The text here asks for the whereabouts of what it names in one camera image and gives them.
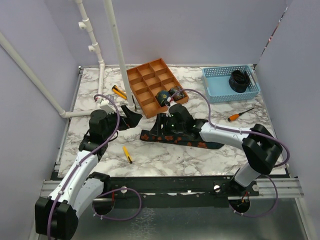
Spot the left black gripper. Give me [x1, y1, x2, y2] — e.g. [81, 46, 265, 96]
[103, 104, 142, 140]

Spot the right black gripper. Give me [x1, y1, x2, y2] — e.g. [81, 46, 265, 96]
[149, 113, 185, 137]

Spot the black orange floral tie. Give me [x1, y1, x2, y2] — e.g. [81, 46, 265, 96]
[139, 129, 224, 150]

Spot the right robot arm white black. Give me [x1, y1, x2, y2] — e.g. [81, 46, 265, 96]
[149, 103, 283, 196]

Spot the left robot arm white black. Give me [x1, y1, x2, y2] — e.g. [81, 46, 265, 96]
[34, 105, 142, 240]

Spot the yellow utility knife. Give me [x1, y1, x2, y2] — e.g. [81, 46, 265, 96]
[111, 85, 128, 100]

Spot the small yellow black cutter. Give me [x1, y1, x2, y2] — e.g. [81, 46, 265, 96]
[122, 146, 133, 164]

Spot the rolled navy yellow tie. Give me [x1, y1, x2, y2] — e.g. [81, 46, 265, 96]
[155, 90, 171, 107]

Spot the rolled brown floral tie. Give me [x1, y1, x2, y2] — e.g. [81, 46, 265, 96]
[168, 86, 185, 102]

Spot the orange wooden compartment tray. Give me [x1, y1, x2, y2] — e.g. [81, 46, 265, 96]
[126, 58, 181, 119]

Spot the light blue plastic basket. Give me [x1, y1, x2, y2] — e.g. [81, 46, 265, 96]
[202, 65, 261, 104]

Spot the rolled black tie in basket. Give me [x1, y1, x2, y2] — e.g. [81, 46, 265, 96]
[228, 70, 250, 93]

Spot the small green handled screwdriver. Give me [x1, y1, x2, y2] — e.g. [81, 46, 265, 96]
[131, 95, 137, 111]

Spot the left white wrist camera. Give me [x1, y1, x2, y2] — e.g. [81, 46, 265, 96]
[94, 94, 116, 114]

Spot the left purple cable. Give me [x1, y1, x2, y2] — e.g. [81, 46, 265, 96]
[46, 93, 142, 240]

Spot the purple cable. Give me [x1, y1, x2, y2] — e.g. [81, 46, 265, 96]
[46, 93, 142, 240]
[164, 88, 291, 218]

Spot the orange handled screwdriver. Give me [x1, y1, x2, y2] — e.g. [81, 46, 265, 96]
[227, 108, 254, 122]

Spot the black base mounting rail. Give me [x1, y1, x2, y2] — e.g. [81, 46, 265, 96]
[52, 174, 261, 210]

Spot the white PVC pipe frame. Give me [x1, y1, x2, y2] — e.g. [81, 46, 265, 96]
[0, 0, 136, 119]

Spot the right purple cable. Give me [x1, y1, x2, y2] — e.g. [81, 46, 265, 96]
[164, 88, 291, 218]

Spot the aluminium extrusion rail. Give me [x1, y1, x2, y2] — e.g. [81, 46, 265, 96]
[40, 178, 304, 200]

